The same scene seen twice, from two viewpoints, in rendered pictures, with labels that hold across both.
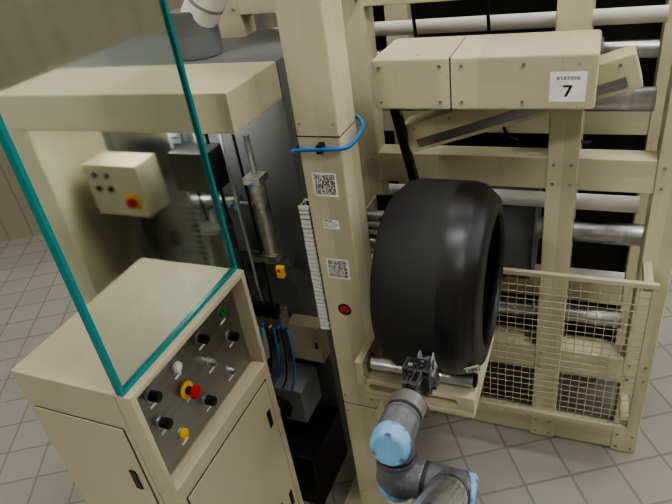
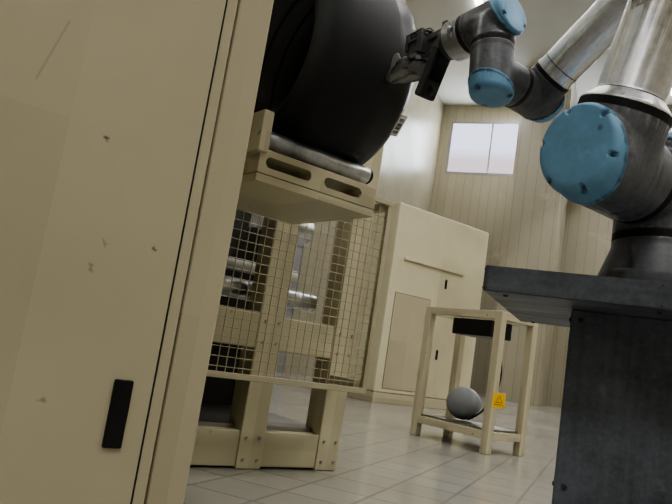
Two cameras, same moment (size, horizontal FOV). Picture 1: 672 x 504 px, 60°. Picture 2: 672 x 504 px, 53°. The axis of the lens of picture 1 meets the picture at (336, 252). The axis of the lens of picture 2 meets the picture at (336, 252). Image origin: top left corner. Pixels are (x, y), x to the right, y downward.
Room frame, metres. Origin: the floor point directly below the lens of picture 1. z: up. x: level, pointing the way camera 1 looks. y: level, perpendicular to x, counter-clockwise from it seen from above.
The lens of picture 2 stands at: (0.54, 1.22, 0.43)
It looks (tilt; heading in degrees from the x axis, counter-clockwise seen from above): 8 degrees up; 297
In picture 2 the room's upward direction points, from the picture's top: 9 degrees clockwise
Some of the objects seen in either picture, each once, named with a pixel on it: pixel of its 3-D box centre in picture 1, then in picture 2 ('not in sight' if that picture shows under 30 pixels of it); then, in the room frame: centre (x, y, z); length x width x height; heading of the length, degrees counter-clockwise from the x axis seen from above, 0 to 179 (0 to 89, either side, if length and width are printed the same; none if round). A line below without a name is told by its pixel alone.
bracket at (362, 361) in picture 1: (379, 334); (226, 143); (1.56, -0.11, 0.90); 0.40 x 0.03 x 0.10; 154
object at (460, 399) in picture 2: not in sight; (473, 377); (1.57, -2.91, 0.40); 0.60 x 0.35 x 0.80; 154
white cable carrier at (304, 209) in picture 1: (319, 267); not in sight; (1.59, 0.06, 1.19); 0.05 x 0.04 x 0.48; 154
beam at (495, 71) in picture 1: (484, 70); not in sight; (1.70, -0.51, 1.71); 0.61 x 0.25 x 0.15; 64
